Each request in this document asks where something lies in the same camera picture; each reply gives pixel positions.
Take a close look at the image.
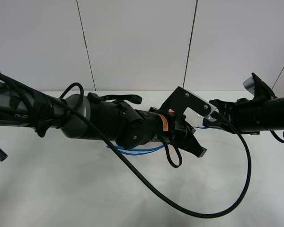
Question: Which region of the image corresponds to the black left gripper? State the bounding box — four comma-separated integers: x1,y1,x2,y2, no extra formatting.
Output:
149,107,207,158

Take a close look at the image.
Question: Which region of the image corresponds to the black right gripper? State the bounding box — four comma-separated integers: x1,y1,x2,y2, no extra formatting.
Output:
202,98,274,134

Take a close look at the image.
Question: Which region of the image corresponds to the clear zip bag blue zipper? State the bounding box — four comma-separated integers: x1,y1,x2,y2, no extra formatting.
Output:
106,111,220,157

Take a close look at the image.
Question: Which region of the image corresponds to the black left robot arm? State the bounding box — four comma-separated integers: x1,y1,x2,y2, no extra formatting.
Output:
0,74,206,157

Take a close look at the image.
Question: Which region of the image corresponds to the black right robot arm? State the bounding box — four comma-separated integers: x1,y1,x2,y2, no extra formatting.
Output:
210,97,284,135

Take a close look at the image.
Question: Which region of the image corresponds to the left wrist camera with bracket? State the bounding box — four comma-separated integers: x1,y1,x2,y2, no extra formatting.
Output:
160,87,219,122

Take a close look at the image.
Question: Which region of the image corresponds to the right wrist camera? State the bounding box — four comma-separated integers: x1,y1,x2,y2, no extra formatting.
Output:
243,72,277,100

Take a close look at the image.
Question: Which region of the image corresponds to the blue cable loop right wrist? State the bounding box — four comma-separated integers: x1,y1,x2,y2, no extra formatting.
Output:
269,129,284,144

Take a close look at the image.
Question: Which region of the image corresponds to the black camera cable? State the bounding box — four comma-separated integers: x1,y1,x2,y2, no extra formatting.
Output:
0,70,252,211

